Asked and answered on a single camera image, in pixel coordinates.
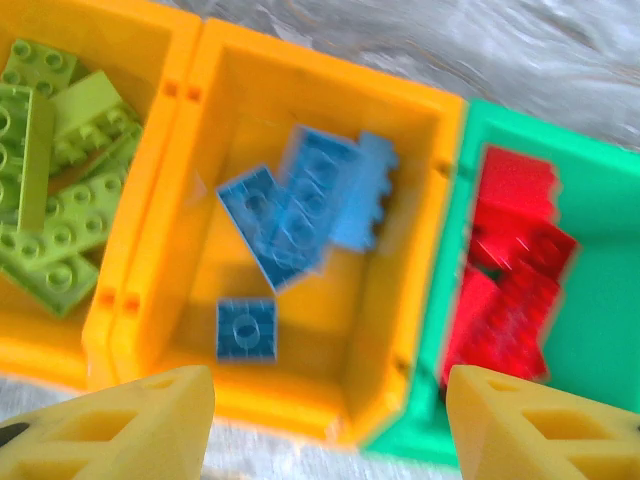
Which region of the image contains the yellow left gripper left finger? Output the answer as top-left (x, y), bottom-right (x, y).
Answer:
top-left (0, 364), bottom-right (217, 480)

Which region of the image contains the small square blue lego brick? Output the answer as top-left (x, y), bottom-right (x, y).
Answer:
top-left (214, 297), bottom-right (280, 365)

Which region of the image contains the green plastic bin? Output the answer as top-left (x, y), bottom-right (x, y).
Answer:
top-left (360, 98), bottom-right (640, 472)

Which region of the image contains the red lego brick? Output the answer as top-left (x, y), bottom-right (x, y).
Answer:
top-left (473, 146), bottom-right (562, 227)
top-left (468, 218), bottom-right (580, 282)
top-left (469, 273), bottom-right (565, 385)
top-left (440, 269), bottom-right (502, 389)

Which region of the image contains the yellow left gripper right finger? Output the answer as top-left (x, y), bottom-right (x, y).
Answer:
top-left (445, 364), bottom-right (640, 480)

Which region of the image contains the orange plastic bin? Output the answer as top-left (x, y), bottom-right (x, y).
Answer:
top-left (81, 17), bottom-right (469, 447)
top-left (0, 0), bottom-right (202, 382)

